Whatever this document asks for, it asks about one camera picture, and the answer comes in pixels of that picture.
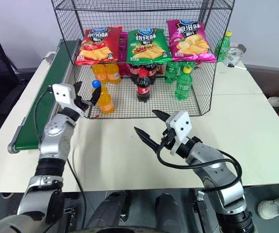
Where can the dark rounded robot leg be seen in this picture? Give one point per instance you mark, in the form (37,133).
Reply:
(169,211)
(109,208)

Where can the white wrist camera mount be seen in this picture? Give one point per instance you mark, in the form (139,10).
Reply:
(61,93)
(180,123)

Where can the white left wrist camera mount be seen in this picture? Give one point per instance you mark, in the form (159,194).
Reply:
(61,93)

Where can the green chip bag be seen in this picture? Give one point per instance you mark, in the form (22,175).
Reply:
(147,44)

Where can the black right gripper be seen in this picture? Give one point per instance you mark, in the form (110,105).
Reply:
(168,140)

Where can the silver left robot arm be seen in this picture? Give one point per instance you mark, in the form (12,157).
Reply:
(54,136)

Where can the black office chair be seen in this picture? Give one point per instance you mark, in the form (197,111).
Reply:
(1,72)

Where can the person's white shoe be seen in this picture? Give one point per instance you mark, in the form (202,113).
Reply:
(270,208)

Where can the magenta chip bag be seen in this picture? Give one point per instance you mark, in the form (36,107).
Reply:
(191,40)

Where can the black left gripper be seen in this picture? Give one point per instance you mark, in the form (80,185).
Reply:
(83,104)

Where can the green soda bottle yellow cap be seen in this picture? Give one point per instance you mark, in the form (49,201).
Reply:
(183,83)

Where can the purple snack bag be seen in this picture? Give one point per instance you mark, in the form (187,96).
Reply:
(123,51)

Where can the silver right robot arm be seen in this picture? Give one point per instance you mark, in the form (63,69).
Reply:
(217,174)

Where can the white marker pen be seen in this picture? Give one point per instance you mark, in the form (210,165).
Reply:
(237,67)

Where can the green conveyor belt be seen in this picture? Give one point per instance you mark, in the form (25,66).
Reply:
(44,102)

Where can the cola bottle red cap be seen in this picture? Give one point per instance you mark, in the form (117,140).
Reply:
(143,88)

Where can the orange soda bottle blue cap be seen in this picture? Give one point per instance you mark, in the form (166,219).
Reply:
(106,102)

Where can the red chip bag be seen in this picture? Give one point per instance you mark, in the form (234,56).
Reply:
(96,46)

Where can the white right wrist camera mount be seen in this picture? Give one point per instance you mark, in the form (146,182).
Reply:
(180,123)

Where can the white conveyor control box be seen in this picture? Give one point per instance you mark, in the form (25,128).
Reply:
(50,58)

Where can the green bottle outside rack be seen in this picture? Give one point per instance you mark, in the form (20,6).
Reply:
(223,47)

